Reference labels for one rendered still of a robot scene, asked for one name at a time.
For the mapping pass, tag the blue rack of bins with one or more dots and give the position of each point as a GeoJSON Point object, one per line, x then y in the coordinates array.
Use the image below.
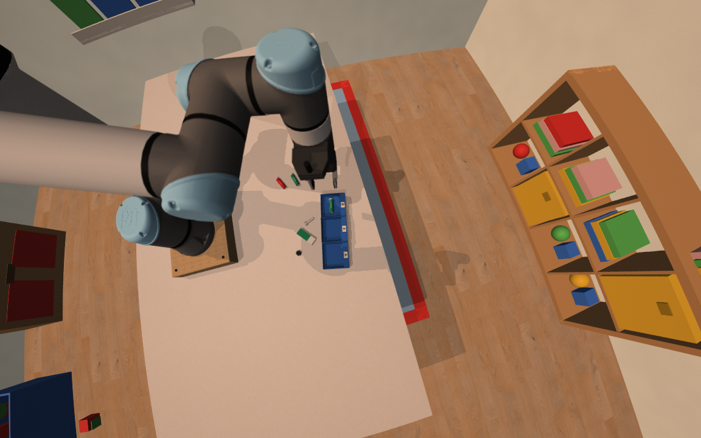
{"type": "Point", "coordinates": [334, 232]}

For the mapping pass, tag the green rectangular block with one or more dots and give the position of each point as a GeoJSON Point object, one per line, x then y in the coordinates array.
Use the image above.
{"type": "Point", "coordinates": [306, 236]}

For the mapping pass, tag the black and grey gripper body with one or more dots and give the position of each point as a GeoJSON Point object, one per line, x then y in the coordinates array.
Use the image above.
{"type": "Point", "coordinates": [313, 162]}

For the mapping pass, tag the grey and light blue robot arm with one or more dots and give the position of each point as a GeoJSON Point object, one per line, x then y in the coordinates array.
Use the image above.
{"type": "Point", "coordinates": [193, 177]}

